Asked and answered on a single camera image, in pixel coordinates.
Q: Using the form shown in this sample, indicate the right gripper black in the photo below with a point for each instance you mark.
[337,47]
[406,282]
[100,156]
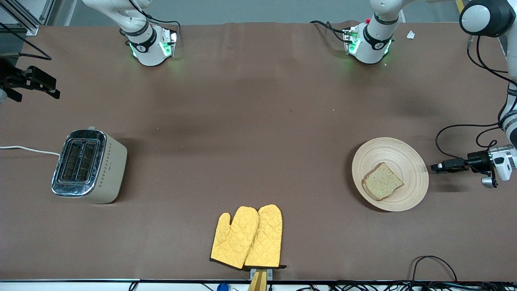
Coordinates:
[9,76]

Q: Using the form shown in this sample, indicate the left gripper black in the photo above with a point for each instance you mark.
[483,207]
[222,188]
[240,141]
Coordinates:
[478,161]

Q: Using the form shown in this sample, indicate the round light wooden plate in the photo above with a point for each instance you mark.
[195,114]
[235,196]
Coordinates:
[387,151]

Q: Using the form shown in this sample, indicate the slice of bread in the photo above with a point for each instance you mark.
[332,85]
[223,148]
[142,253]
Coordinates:
[381,182]

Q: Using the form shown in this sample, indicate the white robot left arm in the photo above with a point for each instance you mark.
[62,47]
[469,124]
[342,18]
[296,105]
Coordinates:
[373,55]

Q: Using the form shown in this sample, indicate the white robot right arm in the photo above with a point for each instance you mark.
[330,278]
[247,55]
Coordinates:
[149,58]

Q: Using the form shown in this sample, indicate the cream and chrome toaster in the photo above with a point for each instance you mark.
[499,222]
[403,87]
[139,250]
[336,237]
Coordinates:
[109,169]

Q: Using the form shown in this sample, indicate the small white paper scrap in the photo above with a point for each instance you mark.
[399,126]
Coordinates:
[410,34]

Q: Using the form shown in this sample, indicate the brown table cover cloth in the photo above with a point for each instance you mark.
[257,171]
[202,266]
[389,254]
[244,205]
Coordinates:
[258,121]

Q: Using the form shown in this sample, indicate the yellow quilted oven mitt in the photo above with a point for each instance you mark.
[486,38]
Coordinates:
[232,238]
[266,238]

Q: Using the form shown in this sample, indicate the blue round cap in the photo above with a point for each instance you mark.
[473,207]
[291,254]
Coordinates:
[222,287]

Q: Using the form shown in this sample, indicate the aluminium frame post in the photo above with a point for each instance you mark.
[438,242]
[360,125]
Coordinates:
[34,30]

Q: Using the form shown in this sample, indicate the wooden stand with grey bracket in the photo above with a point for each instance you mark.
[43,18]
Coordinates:
[258,281]

